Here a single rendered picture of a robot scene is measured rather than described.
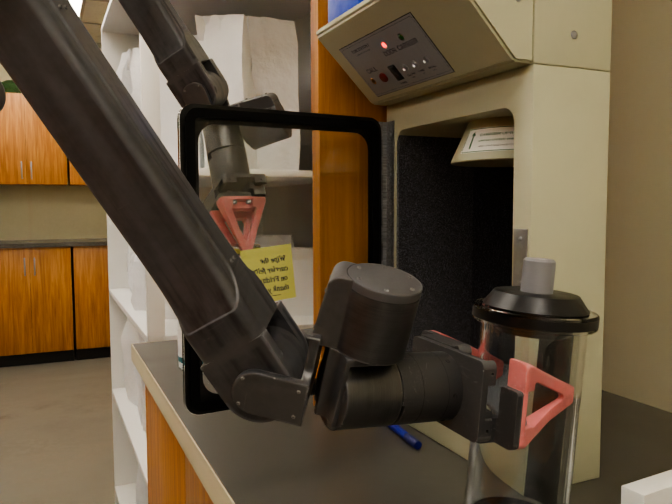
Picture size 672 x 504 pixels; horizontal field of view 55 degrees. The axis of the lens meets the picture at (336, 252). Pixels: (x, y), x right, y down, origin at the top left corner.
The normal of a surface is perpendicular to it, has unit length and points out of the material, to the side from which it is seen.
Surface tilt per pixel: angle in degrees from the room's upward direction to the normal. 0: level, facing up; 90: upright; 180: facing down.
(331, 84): 90
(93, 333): 90
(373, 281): 20
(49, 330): 90
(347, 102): 90
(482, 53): 135
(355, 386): 69
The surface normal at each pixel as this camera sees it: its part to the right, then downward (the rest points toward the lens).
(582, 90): 0.41, 0.07
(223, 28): -0.52, -0.24
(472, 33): -0.64, 0.73
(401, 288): 0.20, -0.92
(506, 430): -0.90, -0.04
